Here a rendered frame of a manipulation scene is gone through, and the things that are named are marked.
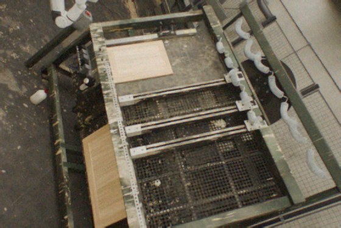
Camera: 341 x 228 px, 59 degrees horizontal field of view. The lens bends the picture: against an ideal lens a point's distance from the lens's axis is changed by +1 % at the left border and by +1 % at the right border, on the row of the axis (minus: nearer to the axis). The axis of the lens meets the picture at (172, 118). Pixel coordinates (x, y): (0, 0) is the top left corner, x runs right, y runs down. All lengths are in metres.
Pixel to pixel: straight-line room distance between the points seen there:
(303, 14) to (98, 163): 6.75
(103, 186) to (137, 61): 1.22
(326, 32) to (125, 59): 5.87
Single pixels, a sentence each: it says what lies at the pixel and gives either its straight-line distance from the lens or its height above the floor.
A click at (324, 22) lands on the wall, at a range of 8.23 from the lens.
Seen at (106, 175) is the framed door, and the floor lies 0.48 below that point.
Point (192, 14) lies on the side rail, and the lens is 3.46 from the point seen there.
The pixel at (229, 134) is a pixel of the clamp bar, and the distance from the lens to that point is 2.59.
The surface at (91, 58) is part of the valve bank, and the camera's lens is 3.06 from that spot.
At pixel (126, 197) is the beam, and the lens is 2.32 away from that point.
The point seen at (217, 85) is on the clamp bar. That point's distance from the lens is 2.84.
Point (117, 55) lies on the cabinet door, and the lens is 3.05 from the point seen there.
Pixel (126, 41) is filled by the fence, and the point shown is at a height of 1.07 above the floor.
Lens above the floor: 2.22
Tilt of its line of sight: 22 degrees down
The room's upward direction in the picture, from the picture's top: 60 degrees clockwise
